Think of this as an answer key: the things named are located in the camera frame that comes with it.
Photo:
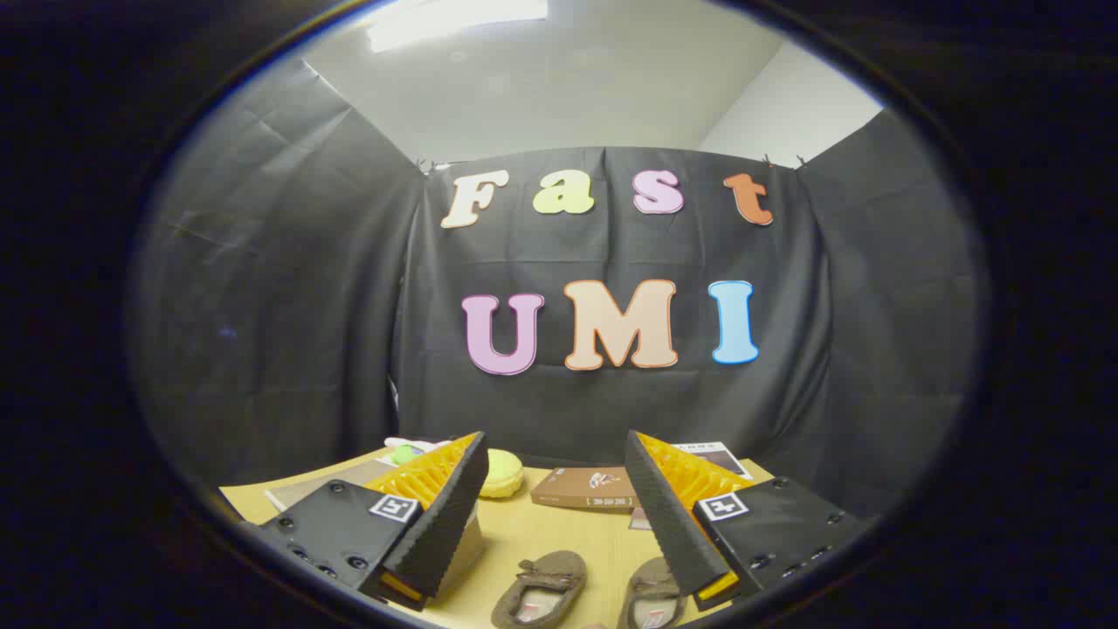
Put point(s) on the pink and green plush toy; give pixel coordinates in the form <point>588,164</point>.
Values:
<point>406,454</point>

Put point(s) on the beige fabric storage box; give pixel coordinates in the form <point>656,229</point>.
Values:
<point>465,549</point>

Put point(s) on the pale pink book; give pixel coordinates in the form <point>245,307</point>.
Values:
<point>639,519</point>

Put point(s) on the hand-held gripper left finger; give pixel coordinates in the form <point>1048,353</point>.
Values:
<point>450,515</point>

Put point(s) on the white book with dark picture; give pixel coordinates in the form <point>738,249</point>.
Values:
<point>727,456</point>

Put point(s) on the yellow round plush cushion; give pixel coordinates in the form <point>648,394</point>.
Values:
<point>504,476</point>

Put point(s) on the brown book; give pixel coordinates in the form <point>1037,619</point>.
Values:
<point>576,489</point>

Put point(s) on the black backdrop cloth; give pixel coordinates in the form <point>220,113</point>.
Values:
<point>611,402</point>

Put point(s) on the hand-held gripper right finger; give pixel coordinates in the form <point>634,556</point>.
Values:
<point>668,515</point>

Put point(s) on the brown fuzzy shoe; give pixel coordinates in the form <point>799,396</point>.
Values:
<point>559,572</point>
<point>651,585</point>

